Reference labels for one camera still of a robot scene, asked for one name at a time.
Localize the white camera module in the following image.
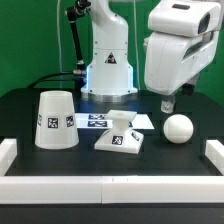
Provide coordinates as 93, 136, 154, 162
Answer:
148, 0, 221, 37

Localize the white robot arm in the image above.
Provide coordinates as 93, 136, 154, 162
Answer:
81, 0, 224, 113

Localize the white marker sheet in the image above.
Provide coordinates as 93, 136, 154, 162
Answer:
76, 113, 154, 130

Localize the grey thin cable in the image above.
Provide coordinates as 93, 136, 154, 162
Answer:
56, 0, 64, 80

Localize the white lamp bulb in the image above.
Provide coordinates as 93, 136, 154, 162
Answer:
163, 114, 194, 144

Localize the white lamp base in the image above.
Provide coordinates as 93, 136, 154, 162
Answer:
94, 110, 144, 154

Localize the white lamp shade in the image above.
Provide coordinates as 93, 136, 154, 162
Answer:
35, 91, 79, 150

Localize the black floor cable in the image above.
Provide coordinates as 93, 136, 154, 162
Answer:
26, 70, 84, 89

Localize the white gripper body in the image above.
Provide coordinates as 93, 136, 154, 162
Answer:
144, 32, 219, 95

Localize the white left border wall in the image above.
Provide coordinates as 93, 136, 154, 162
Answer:
0, 139, 17, 177

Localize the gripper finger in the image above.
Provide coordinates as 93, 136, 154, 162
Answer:
182, 74, 200, 96
161, 95, 175, 113

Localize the white front border wall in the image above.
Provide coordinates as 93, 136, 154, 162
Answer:
0, 176, 224, 204

